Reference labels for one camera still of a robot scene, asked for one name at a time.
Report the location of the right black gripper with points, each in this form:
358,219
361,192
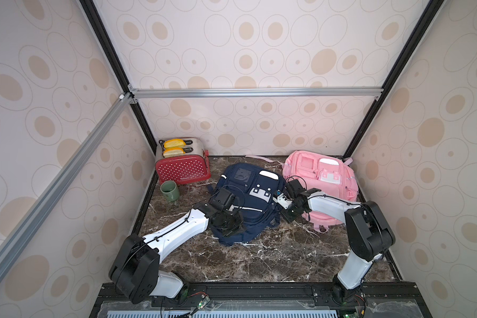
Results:
291,212

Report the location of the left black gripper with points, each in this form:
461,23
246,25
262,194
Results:
238,226

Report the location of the pink backpack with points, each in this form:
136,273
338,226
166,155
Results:
332,176

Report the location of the navy blue backpack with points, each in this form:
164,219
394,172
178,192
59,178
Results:
255,189

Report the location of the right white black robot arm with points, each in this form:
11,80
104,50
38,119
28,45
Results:
369,234

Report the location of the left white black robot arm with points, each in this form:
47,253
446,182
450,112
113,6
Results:
136,269

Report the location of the red dotted toaster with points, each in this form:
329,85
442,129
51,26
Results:
191,167

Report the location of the green mug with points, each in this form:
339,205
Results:
170,191

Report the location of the yellow toast slice front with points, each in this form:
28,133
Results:
173,151

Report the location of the yellow toast slice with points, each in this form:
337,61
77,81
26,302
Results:
173,151
176,143

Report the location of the yellow toast slice rear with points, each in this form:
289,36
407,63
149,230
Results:
176,143

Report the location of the left diagonal aluminium bar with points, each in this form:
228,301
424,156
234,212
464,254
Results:
23,233

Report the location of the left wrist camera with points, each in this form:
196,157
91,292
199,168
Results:
223,200

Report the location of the horizontal aluminium frame bar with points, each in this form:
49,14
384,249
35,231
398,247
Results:
276,92

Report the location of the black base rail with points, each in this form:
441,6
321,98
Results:
391,299

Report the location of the black right corner post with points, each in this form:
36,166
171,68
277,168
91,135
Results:
414,40

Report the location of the black corner post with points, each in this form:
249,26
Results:
414,40
91,12

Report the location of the black left corner post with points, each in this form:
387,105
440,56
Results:
91,12

